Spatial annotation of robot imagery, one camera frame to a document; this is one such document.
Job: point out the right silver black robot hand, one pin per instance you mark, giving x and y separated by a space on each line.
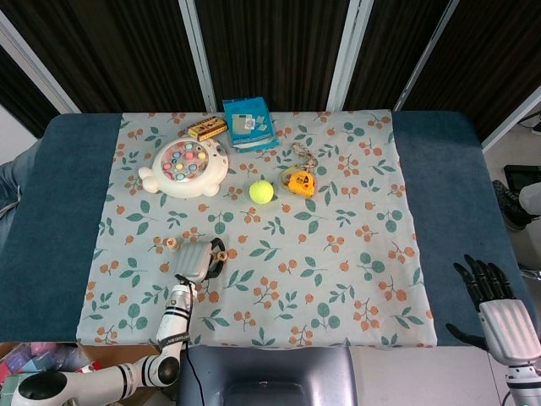
505 332

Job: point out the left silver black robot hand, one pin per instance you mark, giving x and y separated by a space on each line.
194 262

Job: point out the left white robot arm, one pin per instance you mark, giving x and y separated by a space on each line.
175 313

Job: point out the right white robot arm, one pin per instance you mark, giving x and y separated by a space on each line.
524 387

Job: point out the white seal fishing toy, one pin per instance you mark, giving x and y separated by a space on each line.
186 169

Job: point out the yellow-green tennis ball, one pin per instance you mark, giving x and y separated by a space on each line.
262 192

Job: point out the floral printed tablecloth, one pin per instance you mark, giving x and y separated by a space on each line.
296 254

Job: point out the black shoe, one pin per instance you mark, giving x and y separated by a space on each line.
507 203

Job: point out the grey robot torso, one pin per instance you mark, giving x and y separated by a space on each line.
266 374

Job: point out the small yellow brown box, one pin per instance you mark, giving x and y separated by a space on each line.
208 128

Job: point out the light grey trouser leg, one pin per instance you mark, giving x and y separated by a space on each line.
531 199

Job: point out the blue card box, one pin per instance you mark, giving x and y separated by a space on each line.
249 124

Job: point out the black flat box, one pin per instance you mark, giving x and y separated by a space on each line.
524 175

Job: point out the colourful patterned packet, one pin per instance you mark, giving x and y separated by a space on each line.
34 357

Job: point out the blue jeans leg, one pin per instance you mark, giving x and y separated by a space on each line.
12 182

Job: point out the dark folding partition screen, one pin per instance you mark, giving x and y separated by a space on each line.
274 42

